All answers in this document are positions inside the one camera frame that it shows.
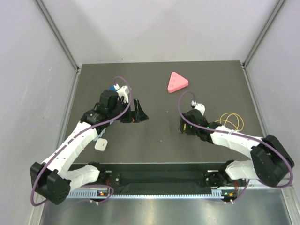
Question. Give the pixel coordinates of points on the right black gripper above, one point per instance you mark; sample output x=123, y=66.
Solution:
x=187, y=130

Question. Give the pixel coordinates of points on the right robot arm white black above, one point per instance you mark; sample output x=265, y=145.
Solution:
x=267, y=160

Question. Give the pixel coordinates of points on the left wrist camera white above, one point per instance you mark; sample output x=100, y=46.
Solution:
x=123, y=93

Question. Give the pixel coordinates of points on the blue cube plug adapter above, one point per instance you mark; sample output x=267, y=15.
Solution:
x=114, y=87

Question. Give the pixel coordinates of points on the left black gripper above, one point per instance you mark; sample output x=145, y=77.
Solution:
x=139, y=116

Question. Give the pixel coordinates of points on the pink triangular power strip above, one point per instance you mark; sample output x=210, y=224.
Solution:
x=176, y=82

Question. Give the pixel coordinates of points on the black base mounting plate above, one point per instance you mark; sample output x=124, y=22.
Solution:
x=147, y=177

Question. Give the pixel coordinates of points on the aluminium frame post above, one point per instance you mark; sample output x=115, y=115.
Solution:
x=264, y=31
x=58, y=36

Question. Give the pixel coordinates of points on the white square charger plug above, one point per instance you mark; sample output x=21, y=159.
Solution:
x=101, y=144

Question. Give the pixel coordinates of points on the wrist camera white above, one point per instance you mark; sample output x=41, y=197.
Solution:
x=200, y=107
x=123, y=93

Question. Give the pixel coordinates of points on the right aluminium frame post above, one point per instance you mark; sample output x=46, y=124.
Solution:
x=264, y=31

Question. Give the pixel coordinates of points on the left aluminium frame post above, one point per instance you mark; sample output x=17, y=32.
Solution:
x=58, y=36

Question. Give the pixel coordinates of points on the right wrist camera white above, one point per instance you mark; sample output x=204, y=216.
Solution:
x=200, y=107

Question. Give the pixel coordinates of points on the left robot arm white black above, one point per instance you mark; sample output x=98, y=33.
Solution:
x=52, y=178

